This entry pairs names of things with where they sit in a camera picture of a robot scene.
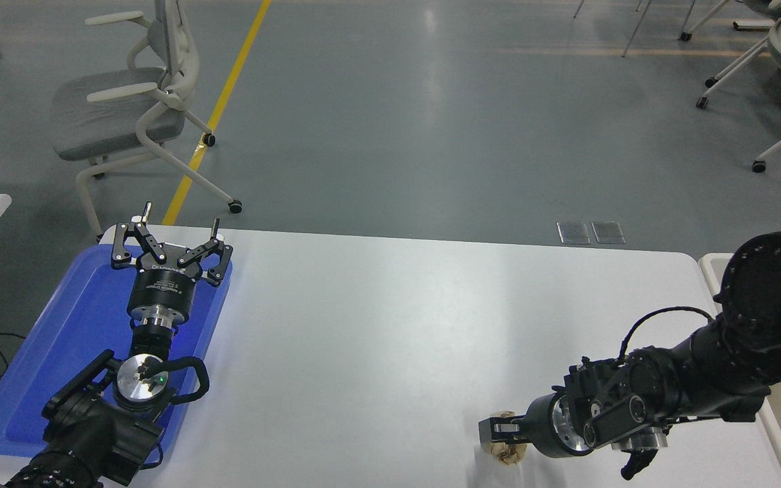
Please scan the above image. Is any white chair leg with caster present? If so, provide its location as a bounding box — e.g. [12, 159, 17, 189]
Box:
[679, 0, 734, 41]

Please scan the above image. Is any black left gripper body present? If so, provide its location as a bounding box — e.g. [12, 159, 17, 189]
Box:
[127, 244, 201, 318]

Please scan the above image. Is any thin grey metal leg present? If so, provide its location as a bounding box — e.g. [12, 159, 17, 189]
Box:
[622, 0, 656, 58]

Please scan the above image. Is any tan paper ball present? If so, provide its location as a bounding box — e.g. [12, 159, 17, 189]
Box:
[484, 409, 528, 468]

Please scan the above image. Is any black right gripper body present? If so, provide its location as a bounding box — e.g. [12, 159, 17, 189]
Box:
[525, 393, 571, 460]

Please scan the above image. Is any metal floor socket plate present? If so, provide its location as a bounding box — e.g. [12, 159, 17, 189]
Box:
[557, 221, 591, 245]
[592, 221, 626, 245]

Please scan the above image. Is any blue plastic tray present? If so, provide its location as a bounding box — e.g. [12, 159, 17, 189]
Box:
[0, 244, 234, 468]

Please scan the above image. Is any white grey office chair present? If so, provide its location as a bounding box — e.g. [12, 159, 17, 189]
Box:
[49, 0, 243, 238]

